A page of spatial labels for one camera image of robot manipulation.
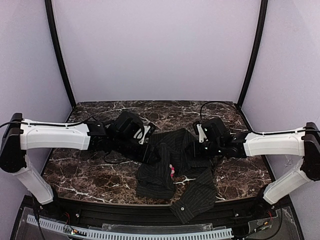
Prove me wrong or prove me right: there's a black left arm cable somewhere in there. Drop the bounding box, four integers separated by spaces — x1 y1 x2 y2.
103 149 136 165

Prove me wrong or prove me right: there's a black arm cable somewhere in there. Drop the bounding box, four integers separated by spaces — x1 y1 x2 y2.
103 149 136 165
199 100 261 136

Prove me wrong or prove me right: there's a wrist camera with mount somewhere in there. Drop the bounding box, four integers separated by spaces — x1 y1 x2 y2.
192 121 207 143
133 122 157 145

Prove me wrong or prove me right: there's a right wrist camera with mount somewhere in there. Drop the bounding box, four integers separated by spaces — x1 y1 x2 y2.
192 121 207 143

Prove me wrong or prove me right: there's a black pinstriped garment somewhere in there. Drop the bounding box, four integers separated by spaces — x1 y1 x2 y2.
136 128 217 224

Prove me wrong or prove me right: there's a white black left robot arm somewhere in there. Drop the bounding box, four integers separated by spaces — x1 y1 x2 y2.
0 111 161 205

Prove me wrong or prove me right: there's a black corner frame post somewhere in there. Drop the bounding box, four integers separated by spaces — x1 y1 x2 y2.
237 0 269 109
44 0 76 108

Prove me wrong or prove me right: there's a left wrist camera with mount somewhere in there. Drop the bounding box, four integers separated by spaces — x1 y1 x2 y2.
133 122 157 145

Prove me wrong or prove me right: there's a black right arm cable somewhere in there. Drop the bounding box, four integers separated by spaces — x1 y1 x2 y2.
199 100 261 136

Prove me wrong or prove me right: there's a black front frame rail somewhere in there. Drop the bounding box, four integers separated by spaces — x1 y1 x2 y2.
59 197 255 226

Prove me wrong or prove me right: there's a white slotted cable duct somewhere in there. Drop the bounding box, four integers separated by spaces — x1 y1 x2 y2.
24 214 234 240

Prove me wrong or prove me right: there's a black right corner frame post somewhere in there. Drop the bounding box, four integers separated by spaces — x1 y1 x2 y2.
237 0 269 109

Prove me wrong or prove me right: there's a pink white beaded brooch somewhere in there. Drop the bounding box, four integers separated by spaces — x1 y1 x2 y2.
169 164 175 178

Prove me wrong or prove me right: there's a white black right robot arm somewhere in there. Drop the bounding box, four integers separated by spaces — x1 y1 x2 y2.
186 118 320 206

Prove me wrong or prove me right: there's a black left corner frame post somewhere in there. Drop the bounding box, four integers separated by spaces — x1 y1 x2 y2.
44 0 76 108

